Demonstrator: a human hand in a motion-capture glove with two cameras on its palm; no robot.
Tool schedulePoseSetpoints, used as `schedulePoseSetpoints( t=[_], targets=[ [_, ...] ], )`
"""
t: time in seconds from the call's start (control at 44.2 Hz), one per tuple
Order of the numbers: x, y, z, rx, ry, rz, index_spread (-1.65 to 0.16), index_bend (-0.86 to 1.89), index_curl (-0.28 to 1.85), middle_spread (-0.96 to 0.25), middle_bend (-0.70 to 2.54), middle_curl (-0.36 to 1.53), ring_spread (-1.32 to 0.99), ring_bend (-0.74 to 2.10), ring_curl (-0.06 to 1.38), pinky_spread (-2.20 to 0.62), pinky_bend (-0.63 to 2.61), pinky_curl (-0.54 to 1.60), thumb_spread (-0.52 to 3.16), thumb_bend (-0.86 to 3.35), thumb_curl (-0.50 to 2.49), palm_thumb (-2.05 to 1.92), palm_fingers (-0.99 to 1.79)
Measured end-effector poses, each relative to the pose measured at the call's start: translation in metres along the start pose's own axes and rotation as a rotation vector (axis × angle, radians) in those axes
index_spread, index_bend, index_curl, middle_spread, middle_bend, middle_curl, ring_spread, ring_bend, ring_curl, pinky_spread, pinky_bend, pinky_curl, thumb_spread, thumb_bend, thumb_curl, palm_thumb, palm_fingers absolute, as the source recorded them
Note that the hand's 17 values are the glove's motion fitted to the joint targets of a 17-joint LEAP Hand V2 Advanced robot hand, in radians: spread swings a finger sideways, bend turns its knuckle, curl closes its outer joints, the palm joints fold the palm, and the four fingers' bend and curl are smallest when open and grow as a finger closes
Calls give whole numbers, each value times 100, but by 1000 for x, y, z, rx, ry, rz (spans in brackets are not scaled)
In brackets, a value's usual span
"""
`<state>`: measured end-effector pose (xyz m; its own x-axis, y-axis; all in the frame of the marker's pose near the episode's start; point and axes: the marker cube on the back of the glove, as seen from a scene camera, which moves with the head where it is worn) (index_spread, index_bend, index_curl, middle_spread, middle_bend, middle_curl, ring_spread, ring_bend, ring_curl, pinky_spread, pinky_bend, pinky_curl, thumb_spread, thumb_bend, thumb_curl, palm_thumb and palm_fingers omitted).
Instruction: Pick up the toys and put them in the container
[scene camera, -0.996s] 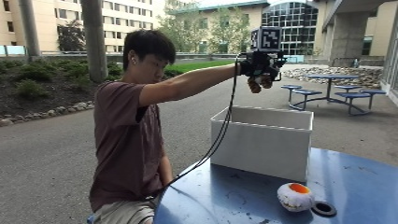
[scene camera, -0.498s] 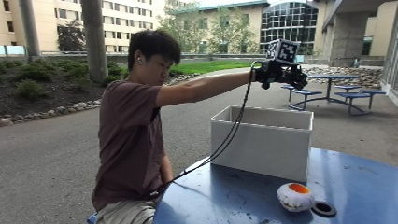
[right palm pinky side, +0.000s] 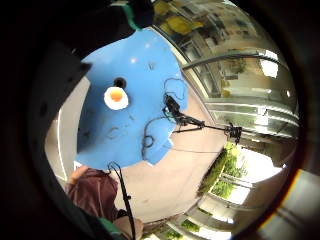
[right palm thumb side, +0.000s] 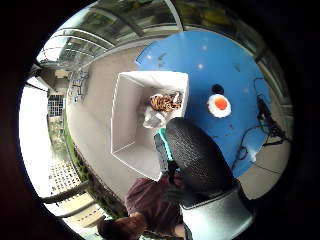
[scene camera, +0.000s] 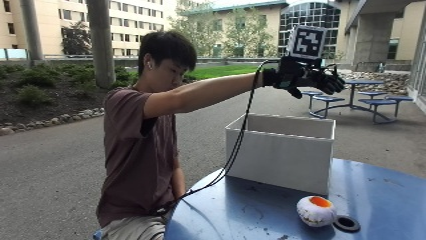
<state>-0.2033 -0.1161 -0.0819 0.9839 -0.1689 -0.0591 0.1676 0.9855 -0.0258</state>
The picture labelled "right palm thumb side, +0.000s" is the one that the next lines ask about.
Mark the white soft toy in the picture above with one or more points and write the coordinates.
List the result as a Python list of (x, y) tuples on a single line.
[(153, 118)]

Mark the tiger soft toy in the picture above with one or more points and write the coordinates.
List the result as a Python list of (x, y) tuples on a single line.
[(165, 101)]

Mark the white open box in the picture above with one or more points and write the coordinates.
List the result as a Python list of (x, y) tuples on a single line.
[(128, 113)]

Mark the the person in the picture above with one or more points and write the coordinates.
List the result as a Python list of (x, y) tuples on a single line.
[(146, 203)]

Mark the fried egg soft toy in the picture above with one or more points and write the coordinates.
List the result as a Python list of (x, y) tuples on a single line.
[(219, 105)]

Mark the small black round object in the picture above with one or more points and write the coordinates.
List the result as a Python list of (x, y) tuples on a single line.
[(217, 89)]

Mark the metal railing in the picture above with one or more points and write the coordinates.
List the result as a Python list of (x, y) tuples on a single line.
[(66, 195)]

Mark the building with barred window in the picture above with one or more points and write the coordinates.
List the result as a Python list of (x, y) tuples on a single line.
[(55, 105)]

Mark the glass canopy roof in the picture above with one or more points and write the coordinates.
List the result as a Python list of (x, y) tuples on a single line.
[(100, 30)]

